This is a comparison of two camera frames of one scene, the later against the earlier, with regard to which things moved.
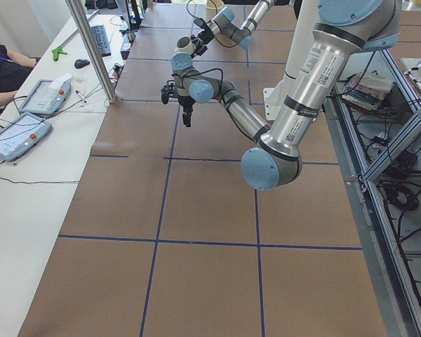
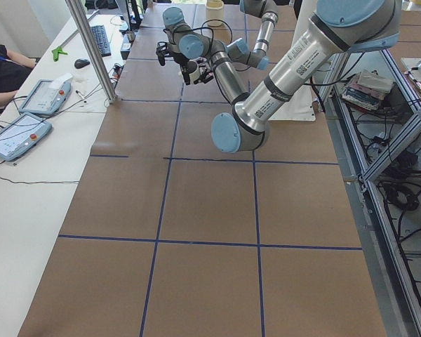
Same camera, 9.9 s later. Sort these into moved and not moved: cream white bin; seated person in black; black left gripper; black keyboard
Moved: black left gripper
Not moved: seated person in black; black keyboard; cream white bin
